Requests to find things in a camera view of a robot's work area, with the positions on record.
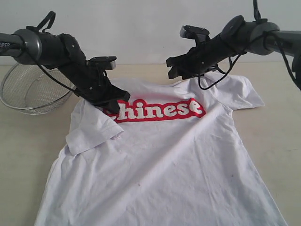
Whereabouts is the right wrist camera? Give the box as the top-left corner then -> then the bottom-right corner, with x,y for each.
180,25 -> 210,45

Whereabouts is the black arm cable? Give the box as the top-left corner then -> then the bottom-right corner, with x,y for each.
4,10 -> 78,92
197,0 -> 301,91

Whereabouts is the metal mesh basket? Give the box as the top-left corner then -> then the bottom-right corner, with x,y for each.
0,63 -> 72,115

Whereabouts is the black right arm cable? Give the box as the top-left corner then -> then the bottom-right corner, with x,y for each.
197,0 -> 301,91

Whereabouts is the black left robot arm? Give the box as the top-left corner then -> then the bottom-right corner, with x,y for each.
0,27 -> 130,114

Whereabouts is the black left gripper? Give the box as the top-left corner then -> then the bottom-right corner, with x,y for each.
58,60 -> 130,114

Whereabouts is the white t-shirt red print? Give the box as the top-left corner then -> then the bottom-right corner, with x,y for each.
35,73 -> 286,226

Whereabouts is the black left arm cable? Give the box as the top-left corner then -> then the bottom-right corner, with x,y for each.
4,10 -> 78,92

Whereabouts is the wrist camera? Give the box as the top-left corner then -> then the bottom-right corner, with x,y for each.
88,56 -> 117,70
180,25 -> 210,45

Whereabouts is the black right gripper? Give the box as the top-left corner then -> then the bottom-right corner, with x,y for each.
166,35 -> 235,80

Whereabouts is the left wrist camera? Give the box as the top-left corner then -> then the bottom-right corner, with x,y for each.
88,56 -> 117,70

